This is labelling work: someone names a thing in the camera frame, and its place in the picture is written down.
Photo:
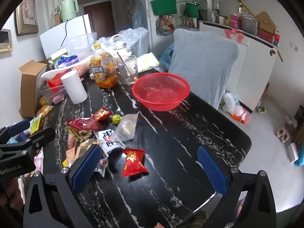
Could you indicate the blue white tissue packet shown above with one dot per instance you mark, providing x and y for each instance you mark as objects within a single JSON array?
[{"x": 67, "y": 61}]

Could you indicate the blue plastic bag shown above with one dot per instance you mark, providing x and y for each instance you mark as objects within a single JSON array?
[{"x": 166, "y": 57}]

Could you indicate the green yellow packet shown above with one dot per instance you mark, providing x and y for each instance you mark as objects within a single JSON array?
[{"x": 35, "y": 124}]

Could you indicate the wide green tote bag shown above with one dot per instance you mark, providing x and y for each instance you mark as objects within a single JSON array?
[{"x": 163, "y": 7}]

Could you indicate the white tray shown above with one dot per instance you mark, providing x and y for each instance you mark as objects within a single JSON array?
[{"x": 52, "y": 73}]

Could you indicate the grey box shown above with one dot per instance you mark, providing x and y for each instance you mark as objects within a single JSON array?
[{"x": 249, "y": 25}]

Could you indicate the metal spoon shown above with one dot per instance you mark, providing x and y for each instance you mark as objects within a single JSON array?
[{"x": 123, "y": 64}]

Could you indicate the pink ribbon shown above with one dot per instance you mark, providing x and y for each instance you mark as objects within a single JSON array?
[{"x": 234, "y": 35}]

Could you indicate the narrow green tote bag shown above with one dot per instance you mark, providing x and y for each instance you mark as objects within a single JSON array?
[{"x": 192, "y": 10}]

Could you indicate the toilet paper roll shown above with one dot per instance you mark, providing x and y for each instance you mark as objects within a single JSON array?
[{"x": 73, "y": 87}]

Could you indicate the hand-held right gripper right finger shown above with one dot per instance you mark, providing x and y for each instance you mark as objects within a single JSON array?
[{"x": 212, "y": 171}]

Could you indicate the red plastic bag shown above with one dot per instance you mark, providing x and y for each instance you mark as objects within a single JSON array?
[{"x": 55, "y": 82}]

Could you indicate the white refrigerator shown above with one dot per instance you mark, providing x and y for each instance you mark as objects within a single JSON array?
[{"x": 57, "y": 40}]

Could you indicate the small brown cardboard box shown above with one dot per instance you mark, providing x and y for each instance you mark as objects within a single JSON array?
[{"x": 266, "y": 22}]

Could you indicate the green electric kettle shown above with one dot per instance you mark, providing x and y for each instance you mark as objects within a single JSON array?
[{"x": 68, "y": 9}]

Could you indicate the clear plastic bag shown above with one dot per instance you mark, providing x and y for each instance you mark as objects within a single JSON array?
[{"x": 124, "y": 129}]

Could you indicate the orange white plastic bag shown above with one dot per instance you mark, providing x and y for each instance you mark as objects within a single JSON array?
[{"x": 237, "y": 110}]

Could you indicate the red gold snack packet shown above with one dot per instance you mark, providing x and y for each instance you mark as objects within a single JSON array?
[{"x": 133, "y": 162}]

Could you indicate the large cardboard box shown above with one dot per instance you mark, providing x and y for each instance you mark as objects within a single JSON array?
[{"x": 29, "y": 85}]

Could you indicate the wall intercom panel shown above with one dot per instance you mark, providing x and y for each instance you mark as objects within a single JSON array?
[{"x": 5, "y": 40}]

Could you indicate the orange drink bottle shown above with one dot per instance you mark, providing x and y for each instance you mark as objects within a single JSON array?
[{"x": 104, "y": 68}]

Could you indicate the yellow fruit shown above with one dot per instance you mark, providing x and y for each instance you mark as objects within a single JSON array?
[{"x": 44, "y": 101}]

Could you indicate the pink block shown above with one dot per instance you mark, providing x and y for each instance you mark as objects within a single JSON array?
[{"x": 58, "y": 99}]

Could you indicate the green shoe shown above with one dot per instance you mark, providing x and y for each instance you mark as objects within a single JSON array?
[{"x": 261, "y": 110}]

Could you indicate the brown door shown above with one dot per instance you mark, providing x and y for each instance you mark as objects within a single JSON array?
[{"x": 99, "y": 16}]

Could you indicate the black white snack packet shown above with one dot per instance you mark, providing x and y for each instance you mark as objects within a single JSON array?
[{"x": 109, "y": 140}]

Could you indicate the light blue covered chair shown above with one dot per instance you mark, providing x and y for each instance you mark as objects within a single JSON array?
[{"x": 204, "y": 61}]

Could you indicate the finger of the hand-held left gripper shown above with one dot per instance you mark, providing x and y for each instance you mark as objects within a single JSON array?
[
  {"x": 19, "y": 127},
  {"x": 40, "y": 136}
]

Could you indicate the framed picture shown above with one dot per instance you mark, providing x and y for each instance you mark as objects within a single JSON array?
[{"x": 26, "y": 14}]

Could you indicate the pink box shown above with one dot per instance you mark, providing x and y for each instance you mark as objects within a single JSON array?
[{"x": 235, "y": 21}]

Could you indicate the red plastic basket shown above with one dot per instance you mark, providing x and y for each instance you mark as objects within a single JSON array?
[{"x": 161, "y": 92}]

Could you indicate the brown snack packet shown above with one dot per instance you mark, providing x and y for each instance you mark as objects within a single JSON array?
[{"x": 76, "y": 153}]

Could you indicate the patterned tote bag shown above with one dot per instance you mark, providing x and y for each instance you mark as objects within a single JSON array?
[{"x": 165, "y": 26}]

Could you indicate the clear plastic container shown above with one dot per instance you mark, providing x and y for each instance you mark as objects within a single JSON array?
[{"x": 47, "y": 91}]

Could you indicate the red orange snack packet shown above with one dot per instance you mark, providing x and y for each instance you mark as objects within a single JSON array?
[{"x": 102, "y": 114}]

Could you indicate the red box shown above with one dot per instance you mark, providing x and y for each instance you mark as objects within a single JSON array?
[{"x": 266, "y": 36}]

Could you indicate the green white carton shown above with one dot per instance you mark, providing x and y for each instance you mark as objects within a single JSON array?
[{"x": 57, "y": 55}]

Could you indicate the green yellow candy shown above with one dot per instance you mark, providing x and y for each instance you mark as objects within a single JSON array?
[{"x": 116, "y": 119}]

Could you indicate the tall glass bottle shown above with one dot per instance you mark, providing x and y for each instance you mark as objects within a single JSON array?
[{"x": 216, "y": 2}]

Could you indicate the clear plastic tub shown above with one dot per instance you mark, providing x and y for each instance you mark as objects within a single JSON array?
[{"x": 83, "y": 42}]

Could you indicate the glass cup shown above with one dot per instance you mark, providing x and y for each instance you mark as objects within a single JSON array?
[{"x": 128, "y": 72}]

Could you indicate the golden snack packet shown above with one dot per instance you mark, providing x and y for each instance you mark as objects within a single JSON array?
[{"x": 43, "y": 111}]

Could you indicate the white cabinet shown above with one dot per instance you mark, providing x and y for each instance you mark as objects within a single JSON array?
[{"x": 251, "y": 64}]

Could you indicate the beige slipper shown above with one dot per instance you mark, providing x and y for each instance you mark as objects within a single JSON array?
[
  {"x": 287, "y": 136},
  {"x": 280, "y": 134}
]

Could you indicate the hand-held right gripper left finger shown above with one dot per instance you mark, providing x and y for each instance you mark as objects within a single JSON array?
[{"x": 86, "y": 168}]

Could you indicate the dark red snack packet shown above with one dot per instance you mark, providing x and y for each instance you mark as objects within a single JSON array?
[{"x": 84, "y": 124}]

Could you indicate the yellow white paper bag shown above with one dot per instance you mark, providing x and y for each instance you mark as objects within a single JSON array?
[{"x": 147, "y": 61}]

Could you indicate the orange foil noodle packet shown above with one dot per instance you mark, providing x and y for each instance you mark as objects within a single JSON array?
[{"x": 77, "y": 137}]

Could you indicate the person's left hand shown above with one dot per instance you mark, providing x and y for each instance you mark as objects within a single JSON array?
[{"x": 7, "y": 196}]

